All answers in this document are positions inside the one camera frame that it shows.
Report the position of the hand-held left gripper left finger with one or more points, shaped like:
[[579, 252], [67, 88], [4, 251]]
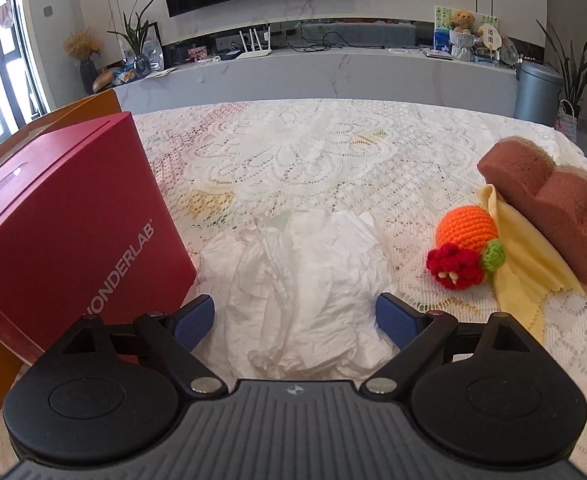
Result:
[[193, 322]]

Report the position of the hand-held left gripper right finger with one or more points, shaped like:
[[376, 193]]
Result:
[[396, 320]]

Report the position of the white tissue paper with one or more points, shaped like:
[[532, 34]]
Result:
[[298, 285]]

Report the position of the orange crochet toy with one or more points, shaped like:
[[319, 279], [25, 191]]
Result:
[[466, 240]]

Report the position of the yellow cloth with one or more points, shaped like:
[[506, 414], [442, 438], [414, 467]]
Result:
[[528, 265]]

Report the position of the red box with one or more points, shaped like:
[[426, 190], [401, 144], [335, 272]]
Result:
[[68, 230]]

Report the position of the white lace tablecloth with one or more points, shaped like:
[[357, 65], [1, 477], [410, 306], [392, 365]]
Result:
[[323, 160]]

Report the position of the brown sponge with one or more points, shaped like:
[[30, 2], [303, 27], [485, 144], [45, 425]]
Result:
[[548, 195]]

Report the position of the grey marble television console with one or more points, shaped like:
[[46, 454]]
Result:
[[323, 77]]

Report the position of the blue snack packets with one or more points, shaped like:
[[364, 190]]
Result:
[[127, 72]]

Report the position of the bread loaf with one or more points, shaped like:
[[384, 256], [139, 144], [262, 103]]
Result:
[[107, 78]]

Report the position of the woven basket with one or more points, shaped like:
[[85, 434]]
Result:
[[567, 122]]

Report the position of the blue-grey trash bin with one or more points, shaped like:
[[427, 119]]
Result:
[[536, 92]]

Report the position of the clear water bottle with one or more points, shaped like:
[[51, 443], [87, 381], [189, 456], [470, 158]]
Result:
[[152, 55]]

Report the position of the white router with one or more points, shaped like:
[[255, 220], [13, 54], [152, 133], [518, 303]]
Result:
[[253, 49]]

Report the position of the dried yellow flowers in vase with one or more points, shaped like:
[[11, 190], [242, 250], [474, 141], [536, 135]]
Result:
[[83, 55]]

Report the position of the teddy bear in knit cup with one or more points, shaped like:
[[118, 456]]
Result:
[[462, 35]]

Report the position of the green plant in pot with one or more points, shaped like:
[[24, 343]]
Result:
[[136, 30]]

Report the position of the painted picture card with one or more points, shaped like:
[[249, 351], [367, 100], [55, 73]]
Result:
[[486, 30]]

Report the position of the tall leafy floor plant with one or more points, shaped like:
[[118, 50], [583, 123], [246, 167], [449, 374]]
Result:
[[578, 67]]

